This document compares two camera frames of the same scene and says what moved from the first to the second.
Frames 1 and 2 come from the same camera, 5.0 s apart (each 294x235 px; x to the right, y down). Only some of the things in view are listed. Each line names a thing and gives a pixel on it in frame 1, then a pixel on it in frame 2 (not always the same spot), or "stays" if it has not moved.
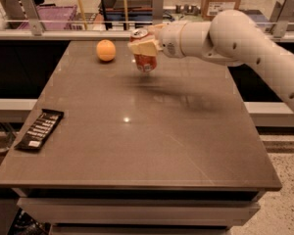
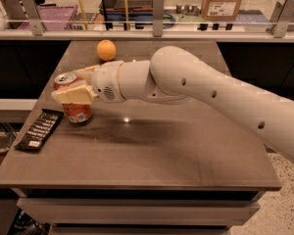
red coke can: (144, 63) -> (75, 113)
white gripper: (169, 39) -> (106, 81)
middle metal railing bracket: (157, 8) stays
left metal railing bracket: (28, 6) stays
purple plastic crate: (53, 18) stays
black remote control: (41, 127) stays
